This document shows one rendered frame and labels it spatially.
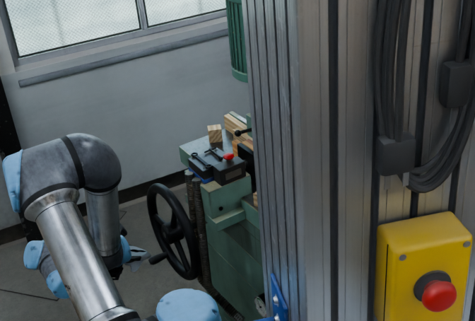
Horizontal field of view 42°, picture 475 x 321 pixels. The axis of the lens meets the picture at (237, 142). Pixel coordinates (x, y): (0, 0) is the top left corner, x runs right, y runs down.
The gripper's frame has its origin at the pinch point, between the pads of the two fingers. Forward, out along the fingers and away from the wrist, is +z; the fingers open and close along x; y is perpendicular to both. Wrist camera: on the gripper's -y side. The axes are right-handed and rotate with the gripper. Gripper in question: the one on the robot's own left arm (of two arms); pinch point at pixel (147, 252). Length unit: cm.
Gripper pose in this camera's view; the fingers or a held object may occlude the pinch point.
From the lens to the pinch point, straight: 188.0
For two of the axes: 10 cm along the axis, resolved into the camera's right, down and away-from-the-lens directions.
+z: 7.7, 1.5, 6.2
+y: -3.5, 9.1, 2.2
